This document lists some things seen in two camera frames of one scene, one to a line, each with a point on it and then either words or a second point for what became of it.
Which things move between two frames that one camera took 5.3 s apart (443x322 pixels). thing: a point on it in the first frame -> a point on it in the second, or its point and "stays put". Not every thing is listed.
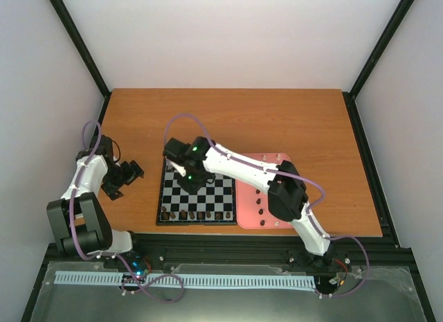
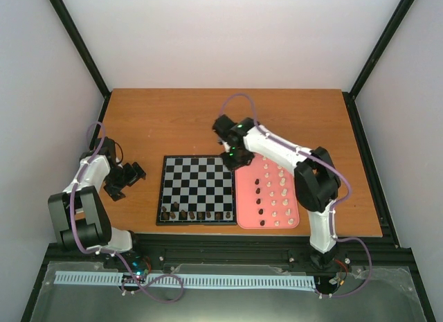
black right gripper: x=193 y=189 -> x=232 y=166
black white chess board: x=215 y=204 stays put
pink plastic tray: x=252 y=200 stays put
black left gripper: x=111 y=189 stays put
